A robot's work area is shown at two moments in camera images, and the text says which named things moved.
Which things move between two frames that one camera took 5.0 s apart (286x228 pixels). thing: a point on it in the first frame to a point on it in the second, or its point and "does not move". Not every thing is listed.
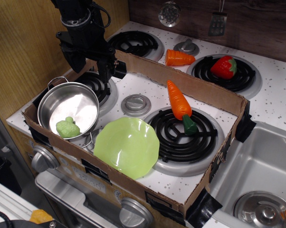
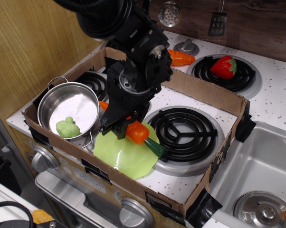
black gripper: [84, 35] to [132, 82]
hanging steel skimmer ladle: [169, 14] does not move
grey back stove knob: [187, 47] does not move
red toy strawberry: [225, 67] does not move
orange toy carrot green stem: [181, 109] to [138, 133]
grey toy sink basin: [263, 161] does not move
